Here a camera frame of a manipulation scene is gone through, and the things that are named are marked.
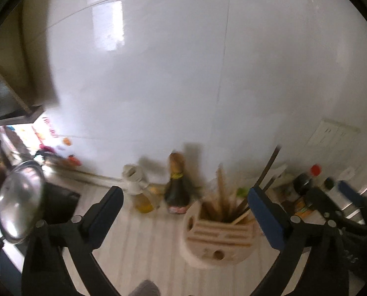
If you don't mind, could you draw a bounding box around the red cap sauce bottle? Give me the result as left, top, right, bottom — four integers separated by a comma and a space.
295, 164, 322, 195

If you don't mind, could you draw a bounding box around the red square wall sticker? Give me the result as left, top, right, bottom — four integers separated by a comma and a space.
41, 117, 59, 138

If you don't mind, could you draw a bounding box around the black range hood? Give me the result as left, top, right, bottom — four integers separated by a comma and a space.
0, 65, 45, 124

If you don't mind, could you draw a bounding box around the white fluffy garment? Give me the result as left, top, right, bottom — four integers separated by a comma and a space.
131, 279, 159, 296

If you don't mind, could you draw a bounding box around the cat print table mat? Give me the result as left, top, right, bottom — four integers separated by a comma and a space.
60, 176, 295, 296

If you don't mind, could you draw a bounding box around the wooden wall cabinet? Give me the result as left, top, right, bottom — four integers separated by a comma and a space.
0, 0, 61, 114

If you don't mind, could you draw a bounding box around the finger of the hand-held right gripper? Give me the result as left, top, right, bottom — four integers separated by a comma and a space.
305, 187, 367, 235
338, 181, 367, 223

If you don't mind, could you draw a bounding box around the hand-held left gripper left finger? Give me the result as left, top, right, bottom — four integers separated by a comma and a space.
21, 186, 124, 296

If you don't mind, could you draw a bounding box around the glass oil dispenser bottle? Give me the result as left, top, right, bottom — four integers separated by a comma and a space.
122, 164, 159, 214

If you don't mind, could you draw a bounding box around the dark sauce bottle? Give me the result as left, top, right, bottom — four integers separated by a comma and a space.
164, 152, 191, 215

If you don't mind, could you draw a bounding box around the black wok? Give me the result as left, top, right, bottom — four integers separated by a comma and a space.
0, 180, 82, 247

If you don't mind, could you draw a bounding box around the white round utensil holder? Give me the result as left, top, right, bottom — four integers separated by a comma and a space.
182, 200, 260, 269

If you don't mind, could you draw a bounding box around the orange label jar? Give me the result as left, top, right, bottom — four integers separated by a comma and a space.
291, 197, 310, 219

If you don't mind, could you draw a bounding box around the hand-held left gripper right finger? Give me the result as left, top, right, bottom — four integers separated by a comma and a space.
248, 186, 350, 296

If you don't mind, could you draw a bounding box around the black cap sauce bottle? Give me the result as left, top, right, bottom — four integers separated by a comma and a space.
322, 177, 337, 192

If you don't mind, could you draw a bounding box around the steel wok lid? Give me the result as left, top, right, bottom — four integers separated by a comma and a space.
0, 160, 46, 242

